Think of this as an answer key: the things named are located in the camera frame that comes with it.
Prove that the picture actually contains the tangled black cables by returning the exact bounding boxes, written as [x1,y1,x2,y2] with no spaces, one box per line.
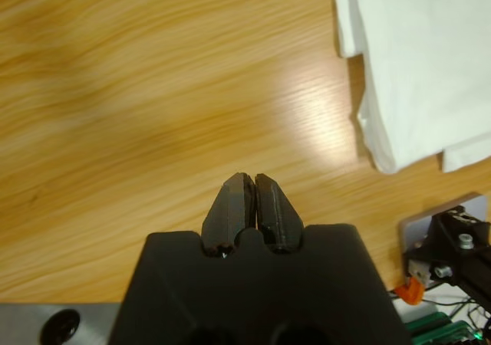
[387,289,491,345]

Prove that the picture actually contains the green circuit board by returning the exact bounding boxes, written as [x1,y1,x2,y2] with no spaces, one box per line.
[404,312,491,345]

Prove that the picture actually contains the white t-shirt with black logo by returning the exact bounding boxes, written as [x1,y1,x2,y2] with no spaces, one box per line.
[331,0,491,174]

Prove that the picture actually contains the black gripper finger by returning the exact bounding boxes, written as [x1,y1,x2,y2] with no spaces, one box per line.
[201,172,256,257]
[255,173,304,254]

